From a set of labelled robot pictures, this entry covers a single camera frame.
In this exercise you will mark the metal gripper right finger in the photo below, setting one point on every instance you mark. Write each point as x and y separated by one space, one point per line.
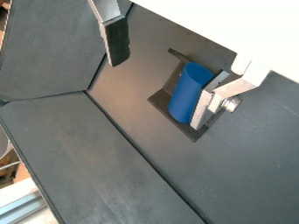
219 94

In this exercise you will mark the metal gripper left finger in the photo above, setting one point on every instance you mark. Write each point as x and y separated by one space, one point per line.
113 30

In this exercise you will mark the blue oval cylinder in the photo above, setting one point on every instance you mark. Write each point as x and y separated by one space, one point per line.
193 78

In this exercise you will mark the black curved cradle fixture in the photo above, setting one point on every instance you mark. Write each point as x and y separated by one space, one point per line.
161 97

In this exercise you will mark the aluminium frame rail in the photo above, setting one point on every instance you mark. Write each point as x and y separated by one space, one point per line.
20 202

